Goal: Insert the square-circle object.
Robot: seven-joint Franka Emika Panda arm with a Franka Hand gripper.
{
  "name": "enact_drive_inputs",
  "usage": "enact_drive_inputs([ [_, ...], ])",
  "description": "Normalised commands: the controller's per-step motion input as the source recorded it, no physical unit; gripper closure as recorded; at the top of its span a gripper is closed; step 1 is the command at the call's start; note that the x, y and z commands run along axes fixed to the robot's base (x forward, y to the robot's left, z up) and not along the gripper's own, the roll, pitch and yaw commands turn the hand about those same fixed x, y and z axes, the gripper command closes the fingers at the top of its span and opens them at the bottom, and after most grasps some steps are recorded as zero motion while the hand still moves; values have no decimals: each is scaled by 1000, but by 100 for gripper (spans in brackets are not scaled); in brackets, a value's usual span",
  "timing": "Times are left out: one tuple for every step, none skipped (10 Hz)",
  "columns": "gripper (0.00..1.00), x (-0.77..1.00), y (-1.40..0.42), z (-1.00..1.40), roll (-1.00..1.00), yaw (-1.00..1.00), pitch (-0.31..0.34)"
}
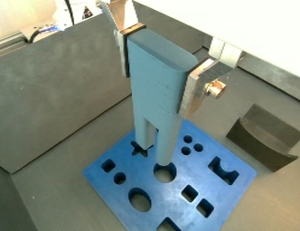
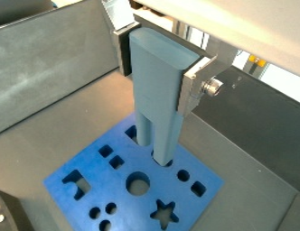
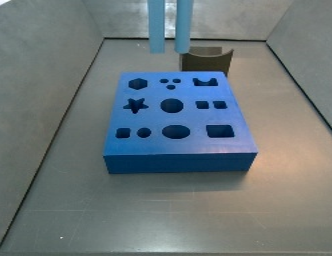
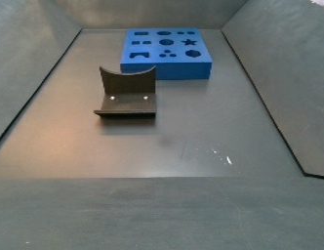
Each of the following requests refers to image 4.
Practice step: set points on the blue shape-sorter block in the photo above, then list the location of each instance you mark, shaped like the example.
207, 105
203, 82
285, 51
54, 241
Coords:
173, 49

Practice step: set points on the black curved holder stand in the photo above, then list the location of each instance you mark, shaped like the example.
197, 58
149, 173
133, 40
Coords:
130, 93

